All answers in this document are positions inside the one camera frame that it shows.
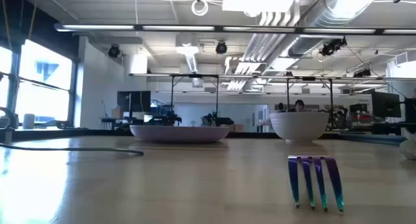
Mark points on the iridescent metal spoon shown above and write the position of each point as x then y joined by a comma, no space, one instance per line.
136,152

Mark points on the white ceramic bowl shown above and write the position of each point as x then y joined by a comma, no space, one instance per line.
299,126

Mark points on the iridescent metal fork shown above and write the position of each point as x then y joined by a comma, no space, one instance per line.
293,175

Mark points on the lavender dinner plate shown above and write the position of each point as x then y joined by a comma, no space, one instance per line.
178,134

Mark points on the black ceiling spotlight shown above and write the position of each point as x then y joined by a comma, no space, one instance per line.
114,51
221,48

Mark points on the person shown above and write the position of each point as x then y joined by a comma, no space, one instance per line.
280,107
299,105

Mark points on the black computer monitor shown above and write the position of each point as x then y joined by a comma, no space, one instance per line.
133,100
411,110
385,104

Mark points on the overhead LED light bar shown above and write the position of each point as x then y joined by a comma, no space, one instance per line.
178,28

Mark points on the bright ceiling light panel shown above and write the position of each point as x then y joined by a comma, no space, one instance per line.
256,3

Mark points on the large window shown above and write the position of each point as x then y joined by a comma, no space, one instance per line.
42,97

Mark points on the white cylinder container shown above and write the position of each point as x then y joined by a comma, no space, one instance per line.
28,121

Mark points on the black table clamp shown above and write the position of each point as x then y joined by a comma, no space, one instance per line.
14,121

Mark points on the tan folded cloth napkin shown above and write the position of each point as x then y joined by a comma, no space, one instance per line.
409,149

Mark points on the black background station frame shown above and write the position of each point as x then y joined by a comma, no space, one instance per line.
217,97

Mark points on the black overhead camera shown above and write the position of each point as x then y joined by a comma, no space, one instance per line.
330,48

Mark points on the silver ventilation duct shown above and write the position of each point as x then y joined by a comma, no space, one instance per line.
328,13

